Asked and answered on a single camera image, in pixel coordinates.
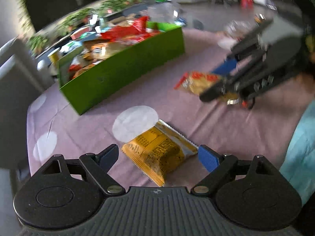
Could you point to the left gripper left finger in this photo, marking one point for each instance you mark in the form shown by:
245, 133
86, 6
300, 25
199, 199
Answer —
98, 166

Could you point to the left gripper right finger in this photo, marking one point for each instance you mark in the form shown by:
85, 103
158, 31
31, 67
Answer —
220, 168

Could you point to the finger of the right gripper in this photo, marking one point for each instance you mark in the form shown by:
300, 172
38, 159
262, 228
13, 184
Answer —
223, 90
226, 67

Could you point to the yellow red character packet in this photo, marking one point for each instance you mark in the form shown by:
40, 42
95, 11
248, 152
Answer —
196, 82

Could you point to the yellow green snack packet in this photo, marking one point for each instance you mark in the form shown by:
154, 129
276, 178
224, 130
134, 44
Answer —
159, 151

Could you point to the large red snack bag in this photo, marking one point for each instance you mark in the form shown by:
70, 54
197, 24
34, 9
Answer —
138, 27

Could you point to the orange snack packet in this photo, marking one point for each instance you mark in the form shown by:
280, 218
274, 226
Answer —
98, 49

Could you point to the pink dotted tablecloth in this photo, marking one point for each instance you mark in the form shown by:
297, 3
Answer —
54, 127

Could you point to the green cardboard box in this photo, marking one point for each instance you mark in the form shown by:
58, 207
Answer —
121, 69

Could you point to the grey sofa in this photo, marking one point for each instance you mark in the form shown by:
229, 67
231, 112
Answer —
21, 84

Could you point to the yellow tin can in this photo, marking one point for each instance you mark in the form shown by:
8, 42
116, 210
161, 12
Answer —
55, 55

